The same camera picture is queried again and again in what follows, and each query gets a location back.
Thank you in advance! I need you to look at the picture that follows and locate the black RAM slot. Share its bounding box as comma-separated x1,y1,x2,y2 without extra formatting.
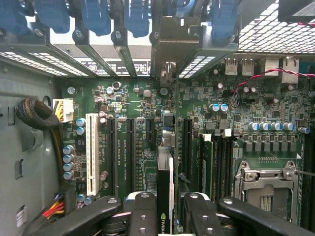
300,137,309,236
220,129,228,201
213,130,221,202
228,134,235,197
309,137,315,236

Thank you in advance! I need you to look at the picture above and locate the white power connector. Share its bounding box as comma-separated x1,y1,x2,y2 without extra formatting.
52,98,74,123

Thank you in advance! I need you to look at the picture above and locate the tall silver port block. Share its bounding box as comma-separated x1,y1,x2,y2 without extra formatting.
282,56,300,84

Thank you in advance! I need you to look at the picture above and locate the red black twisted wire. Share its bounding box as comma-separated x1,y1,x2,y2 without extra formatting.
230,21,315,95

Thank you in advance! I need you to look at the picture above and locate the white PCI expansion slot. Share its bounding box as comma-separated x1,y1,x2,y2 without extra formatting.
85,113,99,196

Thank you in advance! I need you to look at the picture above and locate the coloured power wire bundle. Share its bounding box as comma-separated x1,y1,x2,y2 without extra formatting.
41,193,66,221

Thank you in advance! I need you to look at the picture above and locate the grey power supply unit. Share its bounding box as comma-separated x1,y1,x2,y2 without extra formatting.
0,60,62,236

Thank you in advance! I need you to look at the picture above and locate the black open PC case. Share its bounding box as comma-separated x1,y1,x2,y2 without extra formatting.
0,0,315,236

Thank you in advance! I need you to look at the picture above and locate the CPU socket locking lever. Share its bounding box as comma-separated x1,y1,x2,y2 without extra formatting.
292,168,315,177

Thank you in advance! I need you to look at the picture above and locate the silver network port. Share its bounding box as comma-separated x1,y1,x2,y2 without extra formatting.
264,58,279,74

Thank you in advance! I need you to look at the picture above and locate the black main power connector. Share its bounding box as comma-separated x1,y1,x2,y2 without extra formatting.
55,183,77,217

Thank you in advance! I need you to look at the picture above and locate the metal CPU socket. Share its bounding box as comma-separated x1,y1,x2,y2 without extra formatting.
232,159,300,227

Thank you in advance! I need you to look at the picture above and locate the green motherboard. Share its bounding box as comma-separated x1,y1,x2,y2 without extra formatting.
53,58,315,236

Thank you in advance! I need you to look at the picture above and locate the perforated slot cover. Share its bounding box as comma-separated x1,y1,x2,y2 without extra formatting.
27,51,90,77
177,56,218,79
0,51,68,77

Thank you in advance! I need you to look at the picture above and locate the silver USB port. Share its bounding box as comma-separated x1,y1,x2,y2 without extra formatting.
241,58,254,76
225,58,238,76

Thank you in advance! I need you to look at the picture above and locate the black sleeved cable bundle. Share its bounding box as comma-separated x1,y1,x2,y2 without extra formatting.
15,97,64,195

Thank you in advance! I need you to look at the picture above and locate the short PCIe expansion slot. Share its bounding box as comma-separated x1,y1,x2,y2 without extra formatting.
145,118,155,143

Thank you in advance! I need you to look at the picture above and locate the long PCIe expansion slot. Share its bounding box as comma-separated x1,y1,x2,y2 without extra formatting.
182,117,193,177
126,118,136,197
107,117,118,197

